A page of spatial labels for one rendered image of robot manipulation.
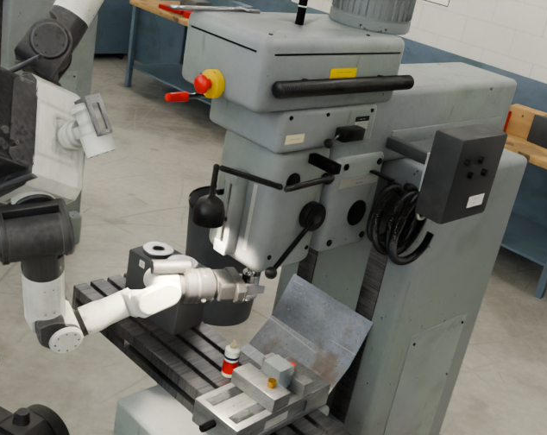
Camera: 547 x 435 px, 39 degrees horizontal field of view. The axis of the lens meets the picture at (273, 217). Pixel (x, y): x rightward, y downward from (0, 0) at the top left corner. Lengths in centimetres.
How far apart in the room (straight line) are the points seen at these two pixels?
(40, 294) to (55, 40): 55
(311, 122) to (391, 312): 69
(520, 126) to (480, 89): 338
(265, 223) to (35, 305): 54
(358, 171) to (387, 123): 14
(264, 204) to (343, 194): 24
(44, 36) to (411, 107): 91
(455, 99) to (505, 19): 411
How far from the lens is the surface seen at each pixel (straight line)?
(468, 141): 180
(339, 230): 199
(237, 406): 196
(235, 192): 181
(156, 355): 222
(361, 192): 199
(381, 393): 235
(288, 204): 183
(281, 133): 169
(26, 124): 170
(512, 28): 628
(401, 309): 220
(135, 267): 234
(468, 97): 227
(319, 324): 234
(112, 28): 927
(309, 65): 167
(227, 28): 165
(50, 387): 363
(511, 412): 417
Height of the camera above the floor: 216
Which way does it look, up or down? 23 degrees down
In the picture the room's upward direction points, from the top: 11 degrees clockwise
